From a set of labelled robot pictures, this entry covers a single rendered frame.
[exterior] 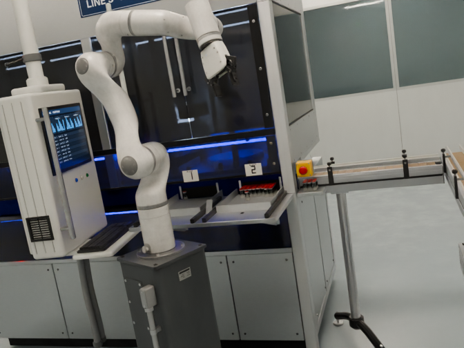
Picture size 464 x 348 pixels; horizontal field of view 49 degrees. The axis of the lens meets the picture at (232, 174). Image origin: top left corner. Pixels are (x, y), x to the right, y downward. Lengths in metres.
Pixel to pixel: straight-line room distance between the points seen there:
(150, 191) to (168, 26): 0.60
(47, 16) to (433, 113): 5.23
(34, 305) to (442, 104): 5.39
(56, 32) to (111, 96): 1.06
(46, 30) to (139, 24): 1.18
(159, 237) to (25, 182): 0.77
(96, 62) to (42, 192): 0.76
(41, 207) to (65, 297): 0.97
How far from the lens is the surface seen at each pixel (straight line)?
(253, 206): 2.31
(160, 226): 1.96
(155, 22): 1.84
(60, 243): 2.47
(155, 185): 1.96
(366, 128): 7.07
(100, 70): 1.92
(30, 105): 2.40
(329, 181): 2.59
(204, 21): 1.77
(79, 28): 2.87
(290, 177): 2.51
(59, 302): 3.35
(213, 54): 1.73
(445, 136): 7.11
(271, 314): 2.79
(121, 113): 1.94
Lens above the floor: 1.46
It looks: 10 degrees down
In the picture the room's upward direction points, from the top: 9 degrees counter-clockwise
